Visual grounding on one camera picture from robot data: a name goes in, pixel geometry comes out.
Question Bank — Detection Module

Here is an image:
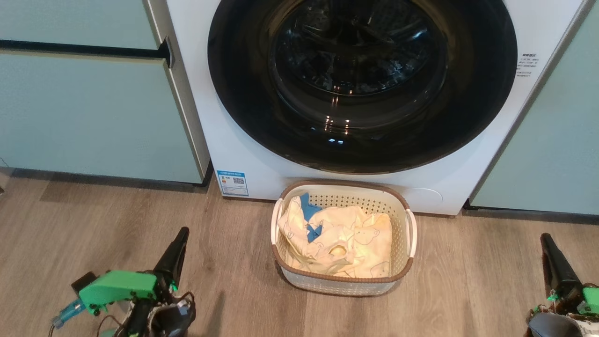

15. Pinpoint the blue energy label sticker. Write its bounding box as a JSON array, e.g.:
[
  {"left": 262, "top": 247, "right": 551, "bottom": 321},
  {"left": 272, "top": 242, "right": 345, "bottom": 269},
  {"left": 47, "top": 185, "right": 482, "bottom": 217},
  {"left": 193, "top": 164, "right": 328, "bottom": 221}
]
[{"left": 216, "top": 170, "right": 249, "bottom": 198}]

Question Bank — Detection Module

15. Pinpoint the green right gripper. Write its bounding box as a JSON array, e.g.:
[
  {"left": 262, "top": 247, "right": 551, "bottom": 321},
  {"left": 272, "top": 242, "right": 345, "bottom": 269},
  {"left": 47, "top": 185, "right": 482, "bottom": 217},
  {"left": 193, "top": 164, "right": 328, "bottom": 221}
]
[{"left": 541, "top": 233, "right": 599, "bottom": 315}]

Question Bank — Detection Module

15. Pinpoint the printed text instruction label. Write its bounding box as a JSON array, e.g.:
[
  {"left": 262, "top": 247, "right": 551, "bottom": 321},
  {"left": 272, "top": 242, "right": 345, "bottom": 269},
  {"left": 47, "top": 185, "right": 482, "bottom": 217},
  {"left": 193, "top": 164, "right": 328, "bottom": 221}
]
[{"left": 516, "top": 53, "right": 539, "bottom": 79}]

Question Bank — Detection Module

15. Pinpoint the pale green drawer front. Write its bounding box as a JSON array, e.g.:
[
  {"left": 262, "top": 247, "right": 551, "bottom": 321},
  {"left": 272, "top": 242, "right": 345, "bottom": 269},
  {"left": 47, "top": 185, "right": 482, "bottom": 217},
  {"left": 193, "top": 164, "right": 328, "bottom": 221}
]
[{"left": 0, "top": 0, "right": 160, "bottom": 50}]

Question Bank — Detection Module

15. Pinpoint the blue cabinet panel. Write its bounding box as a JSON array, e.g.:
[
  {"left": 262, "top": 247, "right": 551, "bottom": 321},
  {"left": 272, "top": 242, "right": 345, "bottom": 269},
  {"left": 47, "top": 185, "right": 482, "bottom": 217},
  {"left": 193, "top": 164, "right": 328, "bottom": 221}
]
[{"left": 469, "top": 0, "right": 599, "bottom": 216}]

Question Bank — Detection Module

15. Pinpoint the round white filter cover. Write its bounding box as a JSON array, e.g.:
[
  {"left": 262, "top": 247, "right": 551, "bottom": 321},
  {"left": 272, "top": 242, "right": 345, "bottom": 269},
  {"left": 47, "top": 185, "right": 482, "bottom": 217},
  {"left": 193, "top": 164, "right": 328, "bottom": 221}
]
[{"left": 403, "top": 187, "right": 443, "bottom": 206}]

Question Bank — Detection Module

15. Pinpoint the large pale green cabinet door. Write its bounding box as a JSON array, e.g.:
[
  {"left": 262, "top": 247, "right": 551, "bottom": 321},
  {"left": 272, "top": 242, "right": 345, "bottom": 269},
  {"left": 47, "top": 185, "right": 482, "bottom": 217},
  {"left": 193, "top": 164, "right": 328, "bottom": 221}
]
[{"left": 0, "top": 51, "right": 204, "bottom": 184}]

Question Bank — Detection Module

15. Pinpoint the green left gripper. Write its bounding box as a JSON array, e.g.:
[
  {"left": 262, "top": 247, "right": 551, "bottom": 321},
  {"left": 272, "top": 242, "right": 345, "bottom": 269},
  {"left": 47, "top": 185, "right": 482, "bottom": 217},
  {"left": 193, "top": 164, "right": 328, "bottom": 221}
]
[{"left": 79, "top": 227, "right": 190, "bottom": 315}]

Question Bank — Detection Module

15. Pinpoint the white front-load washing machine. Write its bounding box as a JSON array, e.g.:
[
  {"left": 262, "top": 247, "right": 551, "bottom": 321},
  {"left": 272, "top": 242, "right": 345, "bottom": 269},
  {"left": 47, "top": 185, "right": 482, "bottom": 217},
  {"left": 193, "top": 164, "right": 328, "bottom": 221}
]
[{"left": 166, "top": 0, "right": 588, "bottom": 217}]

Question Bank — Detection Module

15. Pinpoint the round black glass washer door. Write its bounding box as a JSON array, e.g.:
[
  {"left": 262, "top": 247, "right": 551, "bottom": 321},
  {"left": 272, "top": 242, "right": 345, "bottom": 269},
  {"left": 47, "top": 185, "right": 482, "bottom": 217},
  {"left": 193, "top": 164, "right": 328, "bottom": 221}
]
[{"left": 207, "top": 0, "right": 518, "bottom": 175}]

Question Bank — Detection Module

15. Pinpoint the teal cable connector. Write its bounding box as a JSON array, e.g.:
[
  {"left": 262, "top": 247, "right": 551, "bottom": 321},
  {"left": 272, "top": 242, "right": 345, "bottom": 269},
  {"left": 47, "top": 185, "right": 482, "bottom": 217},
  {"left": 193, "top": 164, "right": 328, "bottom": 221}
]
[{"left": 51, "top": 299, "right": 87, "bottom": 328}]

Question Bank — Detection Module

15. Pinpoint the cream laundry basket brown rim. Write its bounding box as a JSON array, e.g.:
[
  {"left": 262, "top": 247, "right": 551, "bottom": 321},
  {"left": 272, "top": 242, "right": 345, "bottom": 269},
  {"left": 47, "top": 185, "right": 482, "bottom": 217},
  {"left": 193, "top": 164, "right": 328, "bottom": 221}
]
[{"left": 270, "top": 179, "right": 418, "bottom": 297}]

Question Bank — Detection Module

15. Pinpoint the grey cabinet filler panel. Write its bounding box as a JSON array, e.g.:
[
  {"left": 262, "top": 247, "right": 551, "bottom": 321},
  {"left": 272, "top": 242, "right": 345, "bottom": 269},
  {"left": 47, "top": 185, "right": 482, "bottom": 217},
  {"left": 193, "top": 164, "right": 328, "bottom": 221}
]
[{"left": 144, "top": 0, "right": 211, "bottom": 183}]

